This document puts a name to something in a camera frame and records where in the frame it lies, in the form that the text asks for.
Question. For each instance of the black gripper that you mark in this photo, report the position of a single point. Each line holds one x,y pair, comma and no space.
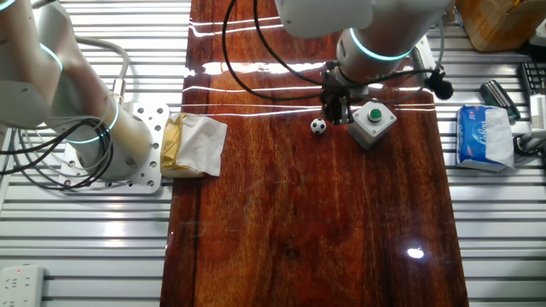
337,91

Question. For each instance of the small black white soccer ball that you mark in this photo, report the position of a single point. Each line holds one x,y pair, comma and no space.
318,126

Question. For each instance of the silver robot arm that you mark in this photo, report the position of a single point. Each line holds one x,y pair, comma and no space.
384,30

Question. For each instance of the white box with green button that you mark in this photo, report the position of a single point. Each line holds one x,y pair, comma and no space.
367,134

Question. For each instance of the blue tissue pack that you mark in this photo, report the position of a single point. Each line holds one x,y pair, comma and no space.
471,136

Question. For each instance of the red-brown wooden board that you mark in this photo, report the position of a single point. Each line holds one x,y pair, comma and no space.
264,239

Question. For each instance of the gold tissue pack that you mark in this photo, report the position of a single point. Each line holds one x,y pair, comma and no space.
192,145

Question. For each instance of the black green hand tool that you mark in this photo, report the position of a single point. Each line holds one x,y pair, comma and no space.
495,96

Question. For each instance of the brown cardboard box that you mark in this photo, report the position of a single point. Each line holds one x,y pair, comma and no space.
499,25

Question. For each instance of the black keyboard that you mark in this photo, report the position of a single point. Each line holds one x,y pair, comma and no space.
535,77

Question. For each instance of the white plastic object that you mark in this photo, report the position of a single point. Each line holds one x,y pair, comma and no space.
538,36

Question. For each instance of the white power strip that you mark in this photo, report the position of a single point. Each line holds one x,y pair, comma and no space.
21,285

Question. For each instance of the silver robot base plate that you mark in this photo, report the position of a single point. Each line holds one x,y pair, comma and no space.
149,170

